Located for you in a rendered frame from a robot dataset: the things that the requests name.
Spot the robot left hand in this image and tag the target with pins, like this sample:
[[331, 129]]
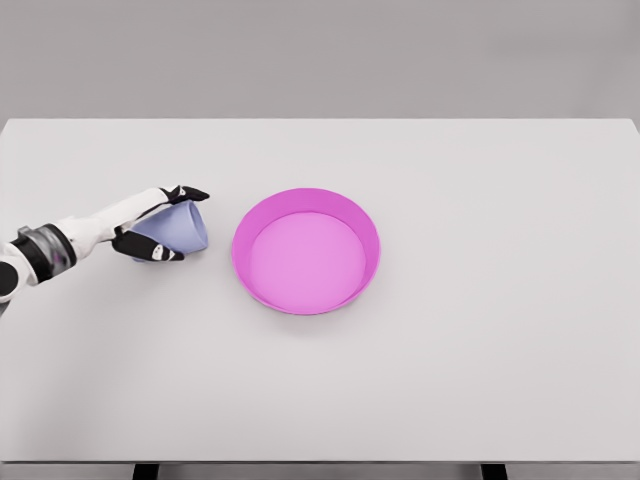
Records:
[[131, 208]]

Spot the light purple cup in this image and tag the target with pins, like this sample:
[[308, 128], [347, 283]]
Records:
[[181, 229]]

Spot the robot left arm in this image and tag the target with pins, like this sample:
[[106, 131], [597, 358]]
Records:
[[46, 245]]

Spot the pink round plate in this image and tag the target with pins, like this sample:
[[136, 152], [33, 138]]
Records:
[[306, 251]]

